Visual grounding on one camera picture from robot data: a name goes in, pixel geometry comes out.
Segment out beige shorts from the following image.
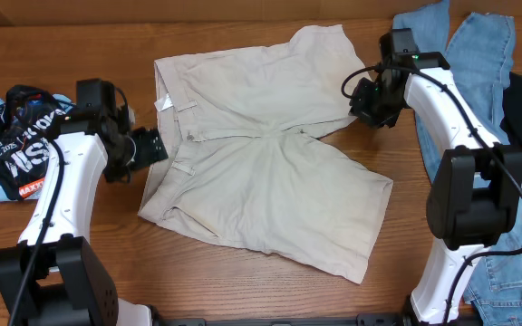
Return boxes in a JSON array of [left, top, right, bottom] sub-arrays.
[[139, 25, 392, 283]]

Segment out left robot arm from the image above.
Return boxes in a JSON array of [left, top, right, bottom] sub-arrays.
[[0, 79, 168, 326]]

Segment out blue denim jeans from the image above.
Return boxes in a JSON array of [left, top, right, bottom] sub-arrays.
[[392, 1, 522, 325]]

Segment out black printed jersey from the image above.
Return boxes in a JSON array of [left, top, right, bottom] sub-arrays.
[[0, 84, 74, 202]]

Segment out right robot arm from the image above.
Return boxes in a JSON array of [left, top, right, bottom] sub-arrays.
[[347, 28, 522, 325]]

